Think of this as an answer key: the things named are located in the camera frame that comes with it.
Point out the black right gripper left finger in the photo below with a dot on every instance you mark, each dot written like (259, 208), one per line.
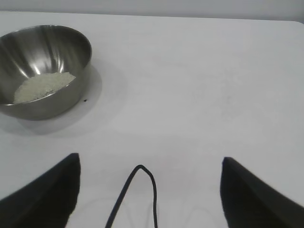
(40, 202)

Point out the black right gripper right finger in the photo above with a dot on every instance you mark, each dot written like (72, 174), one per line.
(256, 204)

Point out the white uncooked rice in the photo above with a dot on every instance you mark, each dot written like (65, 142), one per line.
(45, 86)

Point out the stainless steel mixing bowl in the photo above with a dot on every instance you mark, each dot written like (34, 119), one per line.
(35, 52)

